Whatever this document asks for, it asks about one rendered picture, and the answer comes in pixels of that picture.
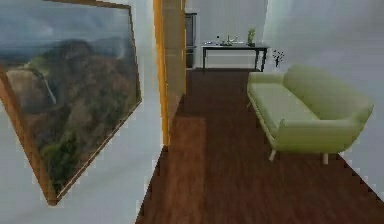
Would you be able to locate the green sofa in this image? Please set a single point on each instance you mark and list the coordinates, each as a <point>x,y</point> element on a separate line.
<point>300,110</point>

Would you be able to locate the wooden room door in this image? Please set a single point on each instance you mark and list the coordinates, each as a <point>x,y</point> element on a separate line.
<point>170,63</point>

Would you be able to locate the dark tall fridge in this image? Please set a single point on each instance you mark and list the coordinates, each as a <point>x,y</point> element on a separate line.
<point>190,36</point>

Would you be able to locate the black table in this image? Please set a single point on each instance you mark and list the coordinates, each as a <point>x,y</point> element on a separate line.
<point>233,48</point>

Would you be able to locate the small pale tabletop item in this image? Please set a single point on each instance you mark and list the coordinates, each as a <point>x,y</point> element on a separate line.
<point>229,40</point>

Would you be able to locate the green potted plant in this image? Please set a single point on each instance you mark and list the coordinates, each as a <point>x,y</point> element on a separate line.
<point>251,36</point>

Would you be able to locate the framed landscape painting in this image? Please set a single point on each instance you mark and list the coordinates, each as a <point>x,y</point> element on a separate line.
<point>76,93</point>

